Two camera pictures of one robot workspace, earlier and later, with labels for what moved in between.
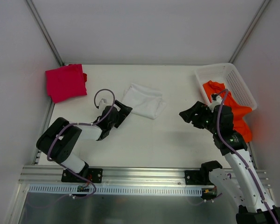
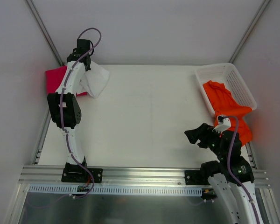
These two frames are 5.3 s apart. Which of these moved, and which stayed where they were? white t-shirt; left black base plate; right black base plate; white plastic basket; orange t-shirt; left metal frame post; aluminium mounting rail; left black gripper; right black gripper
Moved: right black gripper; white t-shirt; left black gripper
Stayed: left metal frame post; aluminium mounting rail; orange t-shirt; white plastic basket; left black base plate; right black base plate
